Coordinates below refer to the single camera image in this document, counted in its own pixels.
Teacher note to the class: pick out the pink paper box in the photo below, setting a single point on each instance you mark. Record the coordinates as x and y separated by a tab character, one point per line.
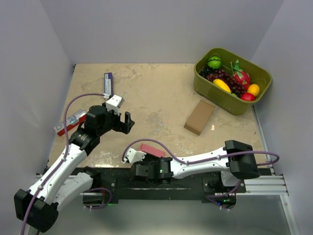
152	151

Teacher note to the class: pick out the yellow toy mango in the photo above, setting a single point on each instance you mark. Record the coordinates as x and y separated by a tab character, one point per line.
221	84

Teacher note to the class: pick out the red white toothpaste box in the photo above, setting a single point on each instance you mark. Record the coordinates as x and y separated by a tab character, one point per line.
71	122

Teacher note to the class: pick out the red toy apple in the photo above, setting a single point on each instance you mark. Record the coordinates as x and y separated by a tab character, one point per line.
248	97

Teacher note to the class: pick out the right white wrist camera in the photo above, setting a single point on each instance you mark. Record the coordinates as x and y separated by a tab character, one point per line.
131	156

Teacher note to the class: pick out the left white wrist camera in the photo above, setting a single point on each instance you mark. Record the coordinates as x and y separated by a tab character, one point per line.
114	104

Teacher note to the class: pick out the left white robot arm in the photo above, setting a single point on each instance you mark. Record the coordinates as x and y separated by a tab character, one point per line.
39	206

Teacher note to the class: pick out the green toy watermelon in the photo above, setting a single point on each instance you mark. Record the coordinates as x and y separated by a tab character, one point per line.
214	62

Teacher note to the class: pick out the aluminium frame rail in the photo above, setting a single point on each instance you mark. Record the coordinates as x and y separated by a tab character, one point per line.
263	185

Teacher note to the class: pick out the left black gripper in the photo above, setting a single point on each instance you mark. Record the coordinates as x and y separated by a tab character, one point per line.
121	127

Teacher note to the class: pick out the red toy dragon fruit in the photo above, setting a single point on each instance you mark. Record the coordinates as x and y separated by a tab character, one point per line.
240	75

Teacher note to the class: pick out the brown cardboard box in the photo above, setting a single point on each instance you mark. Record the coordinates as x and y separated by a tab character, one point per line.
199	117

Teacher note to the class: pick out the olive green plastic bin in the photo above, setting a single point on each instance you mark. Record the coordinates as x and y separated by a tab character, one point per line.
232	104

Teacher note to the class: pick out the dark purple toy grapes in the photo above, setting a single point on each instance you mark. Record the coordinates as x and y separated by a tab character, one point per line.
210	74

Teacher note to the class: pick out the orange toy lemon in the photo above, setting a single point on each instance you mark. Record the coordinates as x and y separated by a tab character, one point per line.
254	89

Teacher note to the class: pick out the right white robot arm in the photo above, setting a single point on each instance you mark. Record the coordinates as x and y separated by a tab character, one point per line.
163	170

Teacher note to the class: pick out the purple toothpaste box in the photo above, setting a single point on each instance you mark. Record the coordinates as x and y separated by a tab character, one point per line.
108	84

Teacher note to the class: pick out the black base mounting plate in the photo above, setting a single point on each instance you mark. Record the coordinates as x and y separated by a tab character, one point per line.
123	186

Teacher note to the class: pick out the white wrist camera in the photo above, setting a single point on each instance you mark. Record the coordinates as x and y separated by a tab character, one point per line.
114	104
131	156

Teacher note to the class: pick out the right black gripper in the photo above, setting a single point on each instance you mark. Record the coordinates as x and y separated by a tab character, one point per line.
146	156

